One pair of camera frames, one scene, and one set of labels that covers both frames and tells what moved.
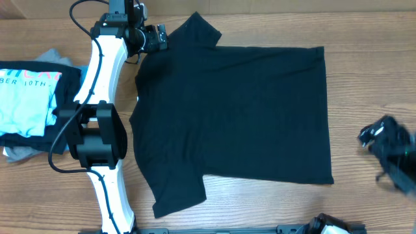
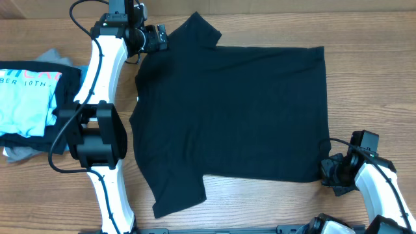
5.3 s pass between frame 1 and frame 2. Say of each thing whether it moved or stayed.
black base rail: stayed
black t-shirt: stayed
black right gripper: moved
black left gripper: stayed
